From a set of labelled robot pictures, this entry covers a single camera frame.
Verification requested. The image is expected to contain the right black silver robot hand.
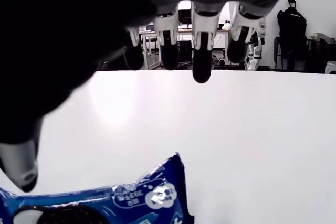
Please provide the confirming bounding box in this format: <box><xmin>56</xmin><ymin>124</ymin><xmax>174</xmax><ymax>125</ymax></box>
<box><xmin>0</xmin><ymin>0</ymin><xmax>301</xmax><ymax>193</ymax></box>

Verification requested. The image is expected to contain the black computer monitor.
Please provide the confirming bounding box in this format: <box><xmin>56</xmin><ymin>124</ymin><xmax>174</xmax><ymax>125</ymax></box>
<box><xmin>177</xmin><ymin>8</ymin><xmax>194</xmax><ymax>29</ymax></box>

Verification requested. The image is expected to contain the blue Oreo cookie package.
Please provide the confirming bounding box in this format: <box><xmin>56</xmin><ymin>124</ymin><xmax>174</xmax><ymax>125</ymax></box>
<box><xmin>0</xmin><ymin>152</ymin><xmax>195</xmax><ymax>224</ymax></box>

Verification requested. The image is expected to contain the humanoid robot in black jacket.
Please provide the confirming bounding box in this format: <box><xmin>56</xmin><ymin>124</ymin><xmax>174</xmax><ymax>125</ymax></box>
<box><xmin>275</xmin><ymin>0</ymin><xmax>308</xmax><ymax>71</ymax></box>

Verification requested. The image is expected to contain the black box cabinet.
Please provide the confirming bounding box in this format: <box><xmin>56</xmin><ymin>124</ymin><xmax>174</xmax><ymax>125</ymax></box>
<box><xmin>178</xmin><ymin>39</ymin><xmax>193</xmax><ymax>63</ymax></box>

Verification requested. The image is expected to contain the white humanoid robot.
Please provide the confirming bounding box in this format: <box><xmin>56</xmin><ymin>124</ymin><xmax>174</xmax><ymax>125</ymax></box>
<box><xmin>245</xmin><ymin>16</ymin><xmax>267</xmax><ymax>71</ymax></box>

